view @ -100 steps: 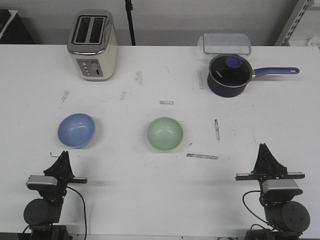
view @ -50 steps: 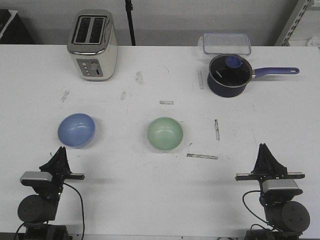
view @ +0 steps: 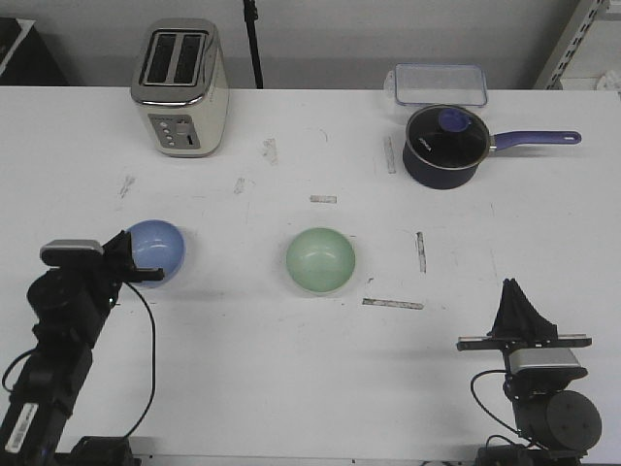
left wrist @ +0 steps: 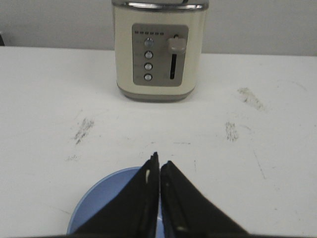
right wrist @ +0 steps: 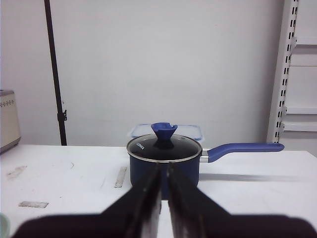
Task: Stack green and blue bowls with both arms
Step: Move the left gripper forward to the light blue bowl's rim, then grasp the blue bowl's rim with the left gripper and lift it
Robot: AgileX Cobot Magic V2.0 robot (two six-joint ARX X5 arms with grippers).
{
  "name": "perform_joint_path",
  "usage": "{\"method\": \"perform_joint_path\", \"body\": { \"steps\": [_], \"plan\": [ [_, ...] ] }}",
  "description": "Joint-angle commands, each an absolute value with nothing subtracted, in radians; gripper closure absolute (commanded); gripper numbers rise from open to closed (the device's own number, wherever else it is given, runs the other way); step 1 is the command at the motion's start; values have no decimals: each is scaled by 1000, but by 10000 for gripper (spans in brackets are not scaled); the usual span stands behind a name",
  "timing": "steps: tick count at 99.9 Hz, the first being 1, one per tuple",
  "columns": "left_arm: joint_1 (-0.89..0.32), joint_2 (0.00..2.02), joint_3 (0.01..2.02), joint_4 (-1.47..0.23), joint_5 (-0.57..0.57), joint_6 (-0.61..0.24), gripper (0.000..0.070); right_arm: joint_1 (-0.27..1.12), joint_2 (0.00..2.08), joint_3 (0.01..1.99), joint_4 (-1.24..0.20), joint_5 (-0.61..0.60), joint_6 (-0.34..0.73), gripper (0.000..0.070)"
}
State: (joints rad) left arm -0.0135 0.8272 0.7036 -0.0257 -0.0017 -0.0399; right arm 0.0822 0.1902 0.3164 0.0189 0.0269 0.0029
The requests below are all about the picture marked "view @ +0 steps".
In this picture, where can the grey metal shelf upright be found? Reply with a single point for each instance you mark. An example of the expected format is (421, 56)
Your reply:
(573, 34)

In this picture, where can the dark blue saucepan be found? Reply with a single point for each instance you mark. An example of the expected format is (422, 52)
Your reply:
(441, 178)

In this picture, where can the cream toaster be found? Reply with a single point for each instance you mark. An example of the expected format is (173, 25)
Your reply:
(180, 87)

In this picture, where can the black tripod pole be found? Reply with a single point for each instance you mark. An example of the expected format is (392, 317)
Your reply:
(250, 18)

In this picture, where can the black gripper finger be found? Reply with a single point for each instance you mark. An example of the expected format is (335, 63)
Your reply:
(119, 243)
(526, 321)
(502, 324)

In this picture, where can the blue bowl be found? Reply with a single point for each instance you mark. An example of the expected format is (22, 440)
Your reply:
(157, 243)

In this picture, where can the green bowl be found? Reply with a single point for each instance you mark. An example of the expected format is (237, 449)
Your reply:
(320, 260)

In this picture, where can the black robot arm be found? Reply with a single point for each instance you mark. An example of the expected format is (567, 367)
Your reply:
(72, 301)
(558, 425)

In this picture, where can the clear plastic container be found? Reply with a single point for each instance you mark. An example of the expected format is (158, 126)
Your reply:
(418, 84)

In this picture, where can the glass pot lid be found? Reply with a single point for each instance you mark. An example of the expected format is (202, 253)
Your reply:
(448, 137)

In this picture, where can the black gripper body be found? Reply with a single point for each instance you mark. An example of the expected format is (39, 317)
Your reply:
(511, 344)
(121, 268)

